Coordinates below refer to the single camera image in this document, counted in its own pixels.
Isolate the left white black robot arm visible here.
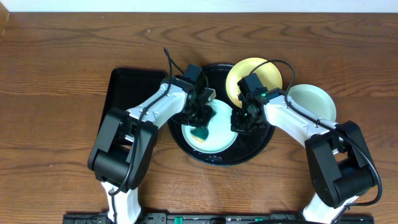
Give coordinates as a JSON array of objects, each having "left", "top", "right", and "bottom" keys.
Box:
[{"left": 88, "top": 78, "right": 216, "bottom": 223}]

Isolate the green yellow sponge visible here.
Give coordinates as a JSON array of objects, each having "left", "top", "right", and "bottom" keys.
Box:
[{"left": 190, "top": 128, "right": 209, "bottom": 143}]

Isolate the yellow plate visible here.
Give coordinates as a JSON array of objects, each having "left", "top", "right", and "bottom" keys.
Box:
[{"left": 226, "top": 57, "right": 282, "bottom": 108}]

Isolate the light green plate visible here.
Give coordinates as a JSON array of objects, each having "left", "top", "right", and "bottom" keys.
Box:
[
  {"left": 288, "top": 84, "right": 336, "bottom": 121},
  {"left": 181, "top": 100, "right": 238, "bottom": 154}
]

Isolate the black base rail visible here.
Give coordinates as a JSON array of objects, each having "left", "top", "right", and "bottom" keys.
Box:
[{"left": 62, "top": 212, "right": 375, "bottom": 224}]

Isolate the black round tray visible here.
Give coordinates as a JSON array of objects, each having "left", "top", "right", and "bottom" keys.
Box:
[{"left": 168, "top": 63, "right": 275, "bottom": 166}]

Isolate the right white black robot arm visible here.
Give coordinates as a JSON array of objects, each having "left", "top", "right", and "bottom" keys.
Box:
[{"left": 232, "top": 87, "right": 381, "bottom": 223}]

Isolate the black rectangular tray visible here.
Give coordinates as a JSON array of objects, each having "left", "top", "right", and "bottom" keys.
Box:
[{"left": 98, "top": 67, "right": 167, "bottom": 130}]

